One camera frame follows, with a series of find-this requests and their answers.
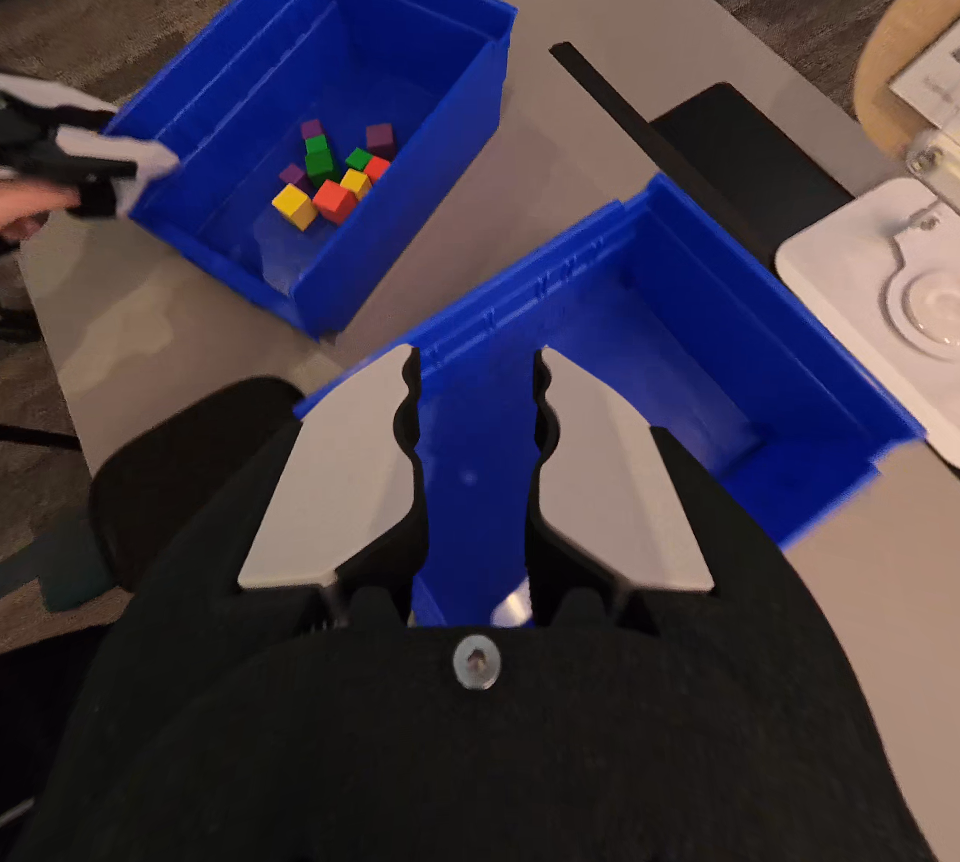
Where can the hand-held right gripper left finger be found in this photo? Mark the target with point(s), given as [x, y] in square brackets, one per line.
[330, 487]

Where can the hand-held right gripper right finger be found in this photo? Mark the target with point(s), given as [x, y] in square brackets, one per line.
[622, 495]

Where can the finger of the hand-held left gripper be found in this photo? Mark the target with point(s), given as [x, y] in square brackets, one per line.
[112, 146]
[52, 94]

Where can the blue plastic bin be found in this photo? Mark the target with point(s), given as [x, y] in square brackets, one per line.
[247, 52]
[675, 322]

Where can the yellow wooden cube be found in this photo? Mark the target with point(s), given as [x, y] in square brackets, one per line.
[294, 206]
[355, 184]

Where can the red wooden cube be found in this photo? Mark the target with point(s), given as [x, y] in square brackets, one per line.
[377, 169]
[334, 201]

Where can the person's left hand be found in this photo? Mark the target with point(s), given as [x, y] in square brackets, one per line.
[34, 214]

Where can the white stand base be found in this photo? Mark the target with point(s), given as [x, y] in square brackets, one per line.
[847, 307]

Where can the black desk inlay plate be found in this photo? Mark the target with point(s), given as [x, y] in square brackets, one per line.
[720, 157]

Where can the printed instruction sheet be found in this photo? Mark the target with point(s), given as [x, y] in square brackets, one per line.
[934, 79]

